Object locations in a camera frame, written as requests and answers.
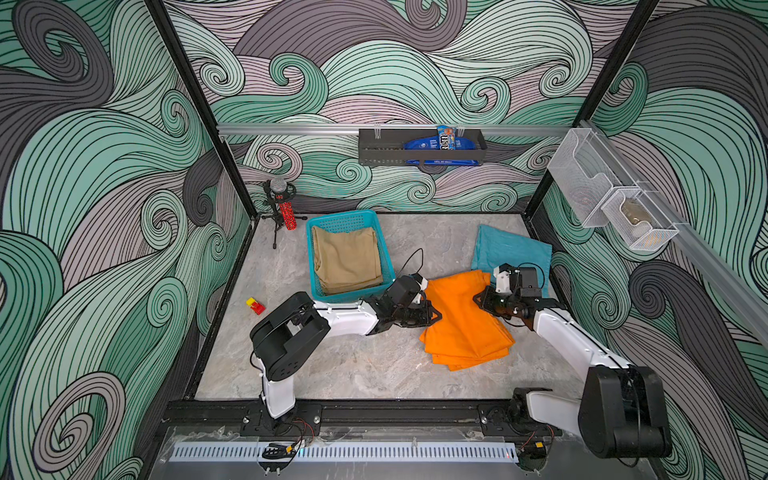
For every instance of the aluminium rail wall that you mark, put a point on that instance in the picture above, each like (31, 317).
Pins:
(341, 129)
(731, 288)

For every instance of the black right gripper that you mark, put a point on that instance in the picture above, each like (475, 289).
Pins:
(492, 303)

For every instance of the red glitter microphone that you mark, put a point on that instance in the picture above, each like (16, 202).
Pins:
(282, 192)

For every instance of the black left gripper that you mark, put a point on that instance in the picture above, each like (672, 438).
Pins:
(425, 311)

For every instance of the black corner frame post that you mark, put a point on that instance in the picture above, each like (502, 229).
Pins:
(173, 44)
(640, 16)

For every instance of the aluminium rail back wall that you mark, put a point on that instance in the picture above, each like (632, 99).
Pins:
(341, 129)

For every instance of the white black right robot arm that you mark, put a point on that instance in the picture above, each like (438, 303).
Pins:
(621, 412)

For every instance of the clear plastic wall bin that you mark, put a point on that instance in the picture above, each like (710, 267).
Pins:
(583, 176)

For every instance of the teal plastic basket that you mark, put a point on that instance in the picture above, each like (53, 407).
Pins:
(347, 222)

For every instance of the black microphone tripod stand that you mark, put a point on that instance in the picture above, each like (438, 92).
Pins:
(275, 215)

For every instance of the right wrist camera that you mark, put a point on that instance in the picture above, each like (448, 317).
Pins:
(503, 276)

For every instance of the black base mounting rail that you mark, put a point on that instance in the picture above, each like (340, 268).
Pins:
(310, 416)

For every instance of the black wall shelf tray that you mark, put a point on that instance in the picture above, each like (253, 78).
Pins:
(386, 149)

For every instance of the black corner frame post left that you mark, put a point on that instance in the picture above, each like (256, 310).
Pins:
(173, 44)

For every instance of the aluminium rail right wall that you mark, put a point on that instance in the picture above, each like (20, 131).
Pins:
(731, 288)

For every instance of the red yellow toy block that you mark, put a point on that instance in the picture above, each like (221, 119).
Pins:
(255, 306)

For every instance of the black corner frame post right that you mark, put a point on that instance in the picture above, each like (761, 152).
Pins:
(640, 16)

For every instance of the small clear plastic bin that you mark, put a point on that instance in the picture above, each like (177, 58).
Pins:
(638, 220)

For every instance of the teal cloth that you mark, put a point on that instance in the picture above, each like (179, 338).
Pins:
(495, 247)

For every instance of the blue snack package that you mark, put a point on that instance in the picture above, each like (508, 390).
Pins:
(445, 139)

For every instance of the white slotted cable duct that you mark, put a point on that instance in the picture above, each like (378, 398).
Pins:
(408, 451)

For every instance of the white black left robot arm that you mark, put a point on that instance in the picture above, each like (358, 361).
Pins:
(284, 341)

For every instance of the khaki pants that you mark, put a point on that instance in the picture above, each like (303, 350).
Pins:
(346, 261)

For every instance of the orange cloth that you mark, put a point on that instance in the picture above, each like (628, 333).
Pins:
(466, 335)

